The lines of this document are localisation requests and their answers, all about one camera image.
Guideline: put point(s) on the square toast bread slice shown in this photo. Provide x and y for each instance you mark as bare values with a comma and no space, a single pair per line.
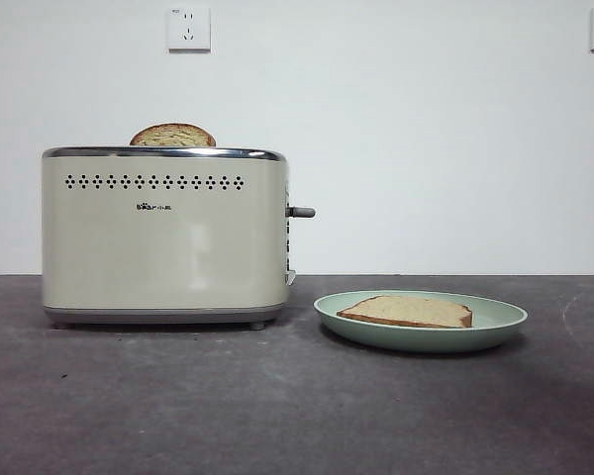
406,312

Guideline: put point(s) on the pale green round plate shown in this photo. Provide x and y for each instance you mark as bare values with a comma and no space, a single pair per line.
416,339

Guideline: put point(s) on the cream two-slot toaster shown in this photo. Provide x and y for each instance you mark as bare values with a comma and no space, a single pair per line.
163,247

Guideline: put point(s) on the round-topped toast bread slice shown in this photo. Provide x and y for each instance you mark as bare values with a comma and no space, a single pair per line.
173,136

